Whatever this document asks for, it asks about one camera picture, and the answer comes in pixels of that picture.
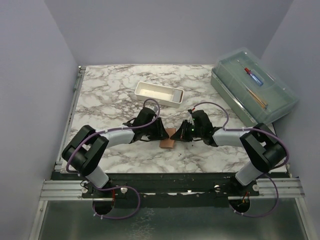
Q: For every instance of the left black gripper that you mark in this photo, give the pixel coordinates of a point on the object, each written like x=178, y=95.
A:
x=160, y=133

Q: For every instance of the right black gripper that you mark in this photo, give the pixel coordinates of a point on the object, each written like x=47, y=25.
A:
x=181, y=134

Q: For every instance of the tan leather card holder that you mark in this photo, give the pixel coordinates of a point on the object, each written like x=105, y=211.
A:
x=168, y=143

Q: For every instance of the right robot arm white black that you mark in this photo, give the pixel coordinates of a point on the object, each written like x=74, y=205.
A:
x=264, y=149

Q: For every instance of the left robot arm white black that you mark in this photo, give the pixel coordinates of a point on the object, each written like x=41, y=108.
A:
x=85, y=150

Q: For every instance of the white rectangular tray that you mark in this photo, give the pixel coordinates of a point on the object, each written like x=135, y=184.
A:
x=164, y=95

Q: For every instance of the clear green plastic toolbox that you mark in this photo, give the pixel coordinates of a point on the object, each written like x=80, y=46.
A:
x=230, y=80

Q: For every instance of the orange pencil tool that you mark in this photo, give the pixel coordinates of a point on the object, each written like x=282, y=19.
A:
x=258, y=99

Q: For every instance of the red blue screwdriver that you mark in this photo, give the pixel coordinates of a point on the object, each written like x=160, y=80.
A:
x=251, y=75

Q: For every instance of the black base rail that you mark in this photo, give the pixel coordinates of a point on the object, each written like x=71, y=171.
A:
x=151, y=190

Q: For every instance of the aluminium frame rail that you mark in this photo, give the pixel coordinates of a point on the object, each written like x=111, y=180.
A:
x=42, y=204

